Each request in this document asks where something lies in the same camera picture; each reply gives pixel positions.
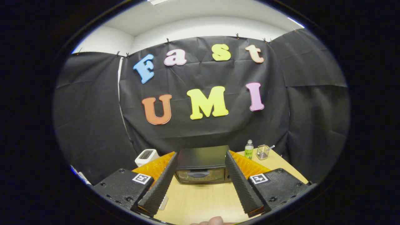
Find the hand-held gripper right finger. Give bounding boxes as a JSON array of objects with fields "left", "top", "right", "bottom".
[{"left": 225, "top": 151, "right": 313, "bottom": 218}]

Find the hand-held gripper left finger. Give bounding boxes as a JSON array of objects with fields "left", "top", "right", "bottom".
[{"left": 93, "top": 152, "right": 178, "bottom": 218}]

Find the black toaster oven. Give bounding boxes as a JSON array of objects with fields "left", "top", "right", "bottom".
[{"left": 174, "top": 145, "right": 232, "bottom": 184}]

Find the white bread toaster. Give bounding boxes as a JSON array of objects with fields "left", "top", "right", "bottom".
[{"left": 135, "top": 149, "right": 160, "bottom": 168}]

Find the green label drink bottle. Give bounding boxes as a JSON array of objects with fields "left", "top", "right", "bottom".
[{"left": 244, "top": 139, "right": 254, "bottom": 160}]

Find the wire mesh holder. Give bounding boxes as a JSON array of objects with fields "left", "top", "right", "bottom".
[{"left": 256, "top": 144, "right": 270, "bottom": 161}]

